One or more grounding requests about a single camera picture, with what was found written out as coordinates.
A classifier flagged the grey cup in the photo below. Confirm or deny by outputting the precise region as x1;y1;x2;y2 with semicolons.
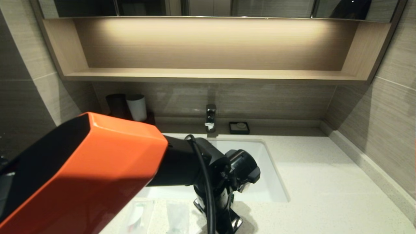
126;94;147;122

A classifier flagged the clear packet with green item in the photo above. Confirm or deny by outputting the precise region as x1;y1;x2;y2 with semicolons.
166;202;190;234

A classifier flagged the white sink basin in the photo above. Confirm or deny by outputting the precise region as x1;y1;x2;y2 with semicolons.
136;134;290;202

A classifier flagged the black soap dish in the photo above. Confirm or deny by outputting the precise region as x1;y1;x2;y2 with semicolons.
229;122;250;135

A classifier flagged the chrome faucet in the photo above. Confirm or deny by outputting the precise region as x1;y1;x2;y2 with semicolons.
205;104;217;132

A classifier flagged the black cup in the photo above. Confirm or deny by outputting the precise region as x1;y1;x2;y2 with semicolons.
106;94;128;119

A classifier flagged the mirror cabinet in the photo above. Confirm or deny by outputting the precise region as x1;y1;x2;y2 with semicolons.
37;0;400;19

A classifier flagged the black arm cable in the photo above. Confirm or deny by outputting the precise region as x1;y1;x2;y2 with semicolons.
185;135;217;234

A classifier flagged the wooden wall shelf niche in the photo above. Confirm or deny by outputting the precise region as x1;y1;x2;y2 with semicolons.
31;16;407;85

